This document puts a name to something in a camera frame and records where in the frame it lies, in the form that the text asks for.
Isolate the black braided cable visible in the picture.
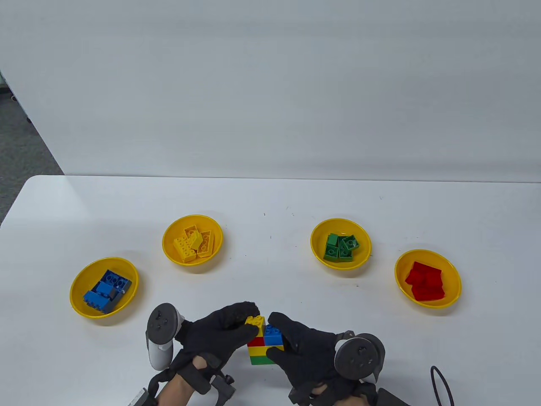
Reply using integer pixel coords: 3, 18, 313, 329
430, 366, 455, 406

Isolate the cube shaped toy brick stack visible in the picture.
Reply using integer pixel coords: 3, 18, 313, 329
245, 315, 284, 365

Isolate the yellow long toy brick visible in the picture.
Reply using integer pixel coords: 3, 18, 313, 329
173, 238, 197, 263
197, 230, 215, 258

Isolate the person's left forearm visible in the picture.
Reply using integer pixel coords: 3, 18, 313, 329
156, 374, 197, 406

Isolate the yellow plastic bowl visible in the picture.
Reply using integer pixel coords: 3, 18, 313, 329
162, 214, 224, 266
70, 256, 140, 318
310, 218, 372, 270
395, 249, 462, 308

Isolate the grey hand controller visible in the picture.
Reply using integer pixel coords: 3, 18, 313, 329
146, 303, 185, 371
334, 333, 386, 384

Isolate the person's left hand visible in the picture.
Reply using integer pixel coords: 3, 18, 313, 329
148, 302, 261, 400

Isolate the red long toy brick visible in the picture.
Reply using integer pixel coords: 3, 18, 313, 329
412, 284, 446, 302

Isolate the blue long toy brick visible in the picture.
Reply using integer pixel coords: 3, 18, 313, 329
101, 288, 127, 314
83, 291, 111, 313
104, 270, 132, 292

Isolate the grey right wrist camera unit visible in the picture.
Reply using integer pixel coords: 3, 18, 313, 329
376, 388, 410, 406

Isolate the person's right hand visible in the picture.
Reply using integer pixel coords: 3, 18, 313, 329
266, 312, 377, 404

